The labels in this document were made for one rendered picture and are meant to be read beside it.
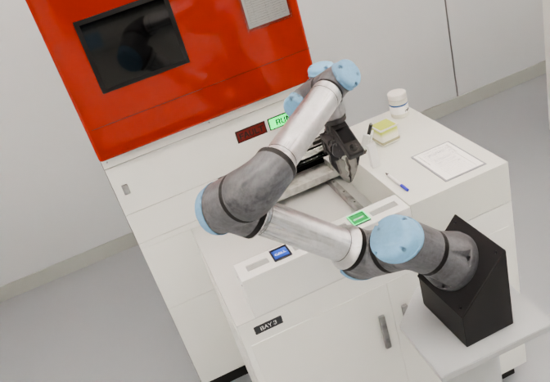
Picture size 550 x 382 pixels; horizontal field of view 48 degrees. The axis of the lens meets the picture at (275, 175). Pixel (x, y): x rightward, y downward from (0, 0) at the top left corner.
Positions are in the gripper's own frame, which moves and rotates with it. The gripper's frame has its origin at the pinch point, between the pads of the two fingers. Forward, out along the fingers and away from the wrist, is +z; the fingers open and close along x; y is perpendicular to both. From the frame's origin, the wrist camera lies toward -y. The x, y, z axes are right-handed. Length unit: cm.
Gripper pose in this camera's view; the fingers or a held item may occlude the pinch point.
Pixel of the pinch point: (350, 179)
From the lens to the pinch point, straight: 181.1
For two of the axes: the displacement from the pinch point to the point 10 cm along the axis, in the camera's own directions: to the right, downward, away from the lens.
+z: 2.6, 8.4, 4.7
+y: -3.3, -3.9, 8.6
